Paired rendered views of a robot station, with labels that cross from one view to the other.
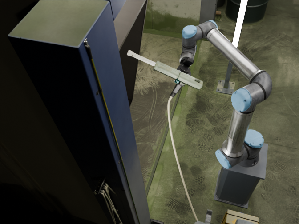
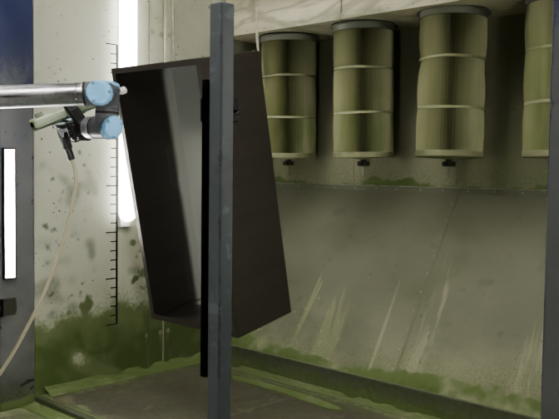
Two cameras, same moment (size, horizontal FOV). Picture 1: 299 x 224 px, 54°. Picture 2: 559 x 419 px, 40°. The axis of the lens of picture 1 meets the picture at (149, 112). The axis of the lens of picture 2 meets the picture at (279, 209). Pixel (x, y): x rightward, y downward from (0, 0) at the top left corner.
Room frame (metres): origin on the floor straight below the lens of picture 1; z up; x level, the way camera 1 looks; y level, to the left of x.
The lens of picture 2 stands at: (3.25, -2.88, 1.19)
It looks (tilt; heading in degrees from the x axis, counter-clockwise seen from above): 3 degrees down; 111
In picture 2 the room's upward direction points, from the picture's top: 1 degrees clockwise
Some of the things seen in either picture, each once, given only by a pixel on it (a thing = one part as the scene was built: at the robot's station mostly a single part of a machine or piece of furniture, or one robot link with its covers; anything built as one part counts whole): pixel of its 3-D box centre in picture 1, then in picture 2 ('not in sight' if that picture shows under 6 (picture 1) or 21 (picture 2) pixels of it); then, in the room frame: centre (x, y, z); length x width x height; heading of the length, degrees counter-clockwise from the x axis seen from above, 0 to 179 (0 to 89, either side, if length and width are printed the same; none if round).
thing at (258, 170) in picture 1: (238, 174); not in sight; (1.05, -0.70, 0.32); 0.31 x 0.31 x 0.64; 68
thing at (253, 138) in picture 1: (250, 143); not in sight; (1.05, -0.69, 0.83); 0.17 x 0.15 x 0.18; 114
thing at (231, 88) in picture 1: (225, 87); not in sight; (2.31, -0.94, 0.01); 0.20 x 0.20 x 0.01; 68
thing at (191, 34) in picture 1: (190, 36); (106, 97); (1.52, -0.31, 1.46); 0.12 x 0.09 x 0.12; 114
